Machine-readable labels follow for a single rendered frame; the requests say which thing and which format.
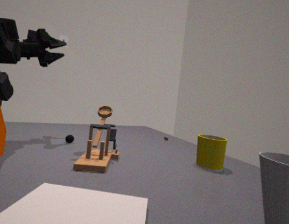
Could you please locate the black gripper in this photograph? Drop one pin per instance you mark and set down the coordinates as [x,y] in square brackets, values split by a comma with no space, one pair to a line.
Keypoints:
[37,49]

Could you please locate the yellow cylindrical cup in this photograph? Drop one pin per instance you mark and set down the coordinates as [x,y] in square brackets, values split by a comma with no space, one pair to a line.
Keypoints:
[211,152]

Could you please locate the black ball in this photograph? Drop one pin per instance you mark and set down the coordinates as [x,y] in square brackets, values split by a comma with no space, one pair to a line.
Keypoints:
[69,138]

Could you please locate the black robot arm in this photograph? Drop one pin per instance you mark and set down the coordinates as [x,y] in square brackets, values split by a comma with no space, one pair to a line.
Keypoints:
[10,52]

